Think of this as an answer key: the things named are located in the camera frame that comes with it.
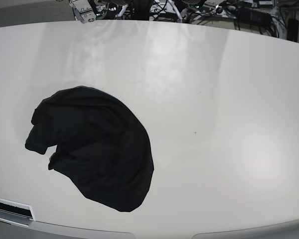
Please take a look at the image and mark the black t-shirt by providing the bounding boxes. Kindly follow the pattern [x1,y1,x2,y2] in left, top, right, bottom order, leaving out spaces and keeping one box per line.
[25,86,154,212]

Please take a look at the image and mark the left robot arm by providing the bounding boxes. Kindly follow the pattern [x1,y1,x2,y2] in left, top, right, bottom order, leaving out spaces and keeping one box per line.
[174,0,206,13]

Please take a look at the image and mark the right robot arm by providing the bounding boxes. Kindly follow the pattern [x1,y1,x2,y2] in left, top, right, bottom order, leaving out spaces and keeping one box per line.
[69,0,109,23]

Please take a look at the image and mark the black pole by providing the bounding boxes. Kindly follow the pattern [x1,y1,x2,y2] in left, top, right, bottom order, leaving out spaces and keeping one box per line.
[133,0,152,20]

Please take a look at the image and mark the black power adapter box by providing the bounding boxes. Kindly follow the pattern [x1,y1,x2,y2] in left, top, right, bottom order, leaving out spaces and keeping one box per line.
[237,7,272,27]

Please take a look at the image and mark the table cable grommet slot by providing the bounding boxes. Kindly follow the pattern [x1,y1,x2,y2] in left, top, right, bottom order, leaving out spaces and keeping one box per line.
[0,198,36,227]

